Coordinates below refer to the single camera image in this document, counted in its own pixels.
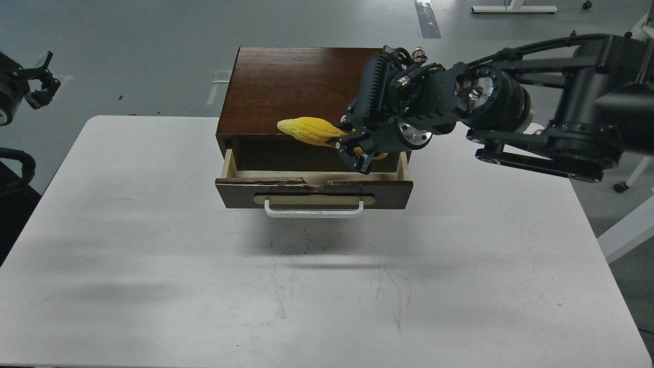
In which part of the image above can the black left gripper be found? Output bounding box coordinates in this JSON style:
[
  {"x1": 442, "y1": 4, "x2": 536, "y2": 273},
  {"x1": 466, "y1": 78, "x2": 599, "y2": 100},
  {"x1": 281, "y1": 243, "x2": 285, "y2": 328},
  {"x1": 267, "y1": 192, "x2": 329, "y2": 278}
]
[{"x1": 1, "y1": 51, "x2": 61, "y2": 110}]

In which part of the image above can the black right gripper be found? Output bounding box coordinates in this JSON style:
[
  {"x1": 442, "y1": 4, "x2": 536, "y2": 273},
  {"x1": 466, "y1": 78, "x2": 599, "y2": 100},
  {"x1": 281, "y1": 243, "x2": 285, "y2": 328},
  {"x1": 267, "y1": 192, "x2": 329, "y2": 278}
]
[{"x1": 335, "y1": 46, "x2": 476, "y2": 175}]

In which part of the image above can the yellow plastic corn cob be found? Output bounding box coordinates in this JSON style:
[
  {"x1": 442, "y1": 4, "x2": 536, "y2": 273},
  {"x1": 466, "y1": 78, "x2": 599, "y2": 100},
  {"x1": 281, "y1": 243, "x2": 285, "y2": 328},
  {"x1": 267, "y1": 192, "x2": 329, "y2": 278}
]
[{"x1": 276, "y1": 117, "x2": 389, "y2": 160}]

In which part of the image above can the wooden drawer with white handle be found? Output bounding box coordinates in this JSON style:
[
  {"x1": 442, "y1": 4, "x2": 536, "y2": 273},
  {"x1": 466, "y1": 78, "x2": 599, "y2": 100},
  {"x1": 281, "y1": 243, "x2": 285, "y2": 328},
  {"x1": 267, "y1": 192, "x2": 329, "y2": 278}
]
[{"x1": 215, "y1": 150, "x2": 413, "y2": 218}]

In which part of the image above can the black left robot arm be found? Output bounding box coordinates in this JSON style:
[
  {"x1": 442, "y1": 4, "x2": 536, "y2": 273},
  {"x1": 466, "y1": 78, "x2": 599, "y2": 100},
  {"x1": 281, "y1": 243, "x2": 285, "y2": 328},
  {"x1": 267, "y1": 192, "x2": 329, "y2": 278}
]
[{"x1": 1, "y1": 51, "x2": 61, "y2": 126}]

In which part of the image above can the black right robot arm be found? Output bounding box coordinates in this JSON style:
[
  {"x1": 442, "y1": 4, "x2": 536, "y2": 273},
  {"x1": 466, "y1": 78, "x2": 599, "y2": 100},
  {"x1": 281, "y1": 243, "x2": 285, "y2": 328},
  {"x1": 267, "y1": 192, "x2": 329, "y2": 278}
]
[{"x1": 328, "y1": 33, "x2": 653, "y2": 182}]

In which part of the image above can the dark wooden cabinet box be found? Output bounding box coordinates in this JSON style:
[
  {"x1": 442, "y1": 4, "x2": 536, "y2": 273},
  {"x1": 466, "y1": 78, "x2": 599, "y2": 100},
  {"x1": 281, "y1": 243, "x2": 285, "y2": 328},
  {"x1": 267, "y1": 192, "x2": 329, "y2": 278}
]
[{"x1": 216, "y1": 47, "x2": 416, "y2": 173}]

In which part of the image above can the grey floor tape strip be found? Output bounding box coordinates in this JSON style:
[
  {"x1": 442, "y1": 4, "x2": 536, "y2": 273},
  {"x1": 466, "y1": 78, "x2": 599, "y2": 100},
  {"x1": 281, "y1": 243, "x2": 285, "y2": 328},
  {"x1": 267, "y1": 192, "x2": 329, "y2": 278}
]
[{"x1": 414, "y1": 1, "x2": 441, "y2": 39}]

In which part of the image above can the white table base far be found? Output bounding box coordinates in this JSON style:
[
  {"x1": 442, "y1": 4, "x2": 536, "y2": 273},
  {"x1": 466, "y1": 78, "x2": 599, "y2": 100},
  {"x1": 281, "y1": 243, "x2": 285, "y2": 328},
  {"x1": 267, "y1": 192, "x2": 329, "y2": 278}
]
[{"x1": 471, "y1": 1, "x2": 558, "y2": 14}]

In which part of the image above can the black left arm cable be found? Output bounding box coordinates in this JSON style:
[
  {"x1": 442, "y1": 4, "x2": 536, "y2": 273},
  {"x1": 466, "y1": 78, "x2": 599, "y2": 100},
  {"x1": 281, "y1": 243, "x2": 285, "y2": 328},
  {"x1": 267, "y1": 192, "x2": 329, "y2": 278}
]
[{"x1": 0, "y1": 147, "x2": 37, "y2": 195}]

